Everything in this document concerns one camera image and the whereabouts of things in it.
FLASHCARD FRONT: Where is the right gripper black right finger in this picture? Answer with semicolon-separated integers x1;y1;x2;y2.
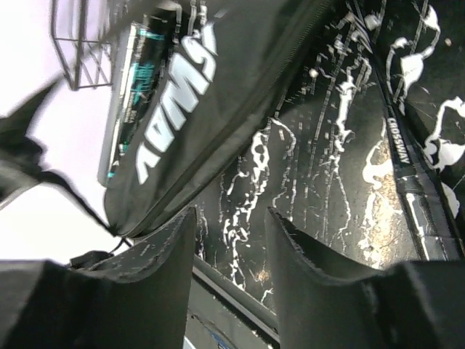
265;209;464;348

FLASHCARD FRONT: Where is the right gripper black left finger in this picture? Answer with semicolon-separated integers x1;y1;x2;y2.
1;208;196;348

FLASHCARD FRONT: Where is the black racket bag Crossway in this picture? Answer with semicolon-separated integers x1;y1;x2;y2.
0;0;335;255

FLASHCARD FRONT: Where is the black BOKA shuttlecock tube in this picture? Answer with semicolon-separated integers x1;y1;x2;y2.
97;10;177;186

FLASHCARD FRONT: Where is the right badminton racket black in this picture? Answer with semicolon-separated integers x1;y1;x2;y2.
350;1;464;260

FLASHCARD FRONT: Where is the black wire basket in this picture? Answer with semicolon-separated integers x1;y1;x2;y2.
50;0;153;92

